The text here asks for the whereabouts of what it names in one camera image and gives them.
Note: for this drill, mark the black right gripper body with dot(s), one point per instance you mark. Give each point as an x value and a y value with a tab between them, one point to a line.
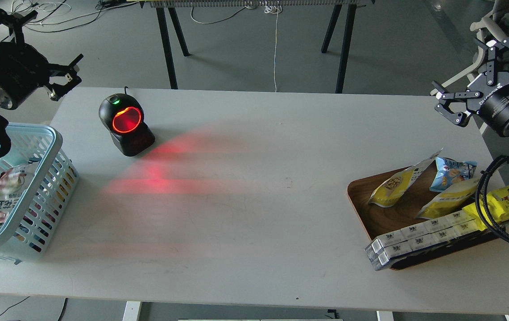
493	106

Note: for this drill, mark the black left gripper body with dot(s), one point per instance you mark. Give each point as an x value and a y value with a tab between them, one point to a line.
22	71

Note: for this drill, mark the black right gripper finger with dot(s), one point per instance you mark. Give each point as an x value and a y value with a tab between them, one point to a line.
496	61
456	107

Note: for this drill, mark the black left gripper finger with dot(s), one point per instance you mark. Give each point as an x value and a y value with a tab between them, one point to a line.
2	24
70	72

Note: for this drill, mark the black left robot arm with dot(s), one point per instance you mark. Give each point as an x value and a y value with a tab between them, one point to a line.
5	142

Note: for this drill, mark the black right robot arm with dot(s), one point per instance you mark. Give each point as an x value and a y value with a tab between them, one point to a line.
486	96

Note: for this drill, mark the blue snack bag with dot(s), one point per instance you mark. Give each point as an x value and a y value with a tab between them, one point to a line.
450	172

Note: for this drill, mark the yellow cartoon face snack bag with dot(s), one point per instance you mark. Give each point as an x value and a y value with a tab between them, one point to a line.
498	205

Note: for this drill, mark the red white snack bag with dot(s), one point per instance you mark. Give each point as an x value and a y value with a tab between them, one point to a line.
13	184

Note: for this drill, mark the light blue plastic basket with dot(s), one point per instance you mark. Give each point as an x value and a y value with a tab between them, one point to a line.
37	181

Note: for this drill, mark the black barcode scanner red window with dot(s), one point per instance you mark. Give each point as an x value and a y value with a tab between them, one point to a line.
123	116

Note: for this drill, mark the wooden oval tray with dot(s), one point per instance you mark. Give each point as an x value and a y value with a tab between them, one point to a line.
377	220

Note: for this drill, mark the long white box pack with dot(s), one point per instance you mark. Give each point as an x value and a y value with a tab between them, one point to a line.
419	239

